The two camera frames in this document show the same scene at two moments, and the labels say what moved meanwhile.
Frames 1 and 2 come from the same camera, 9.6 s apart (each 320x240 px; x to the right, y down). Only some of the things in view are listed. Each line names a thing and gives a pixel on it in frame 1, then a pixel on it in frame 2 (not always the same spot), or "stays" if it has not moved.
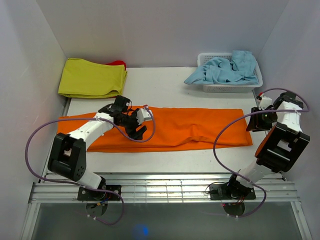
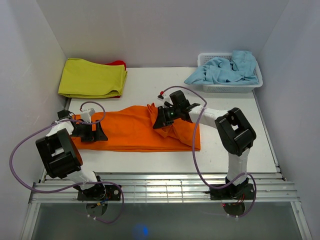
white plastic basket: x=249 y=88 stays
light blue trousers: x=218 y=71 stays
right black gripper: x=255 y=124 → x=161 y=120
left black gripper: x=131 y=132 → x=93 y=136
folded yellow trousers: x=84 y=78 stays
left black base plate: x=86 y=194 stays
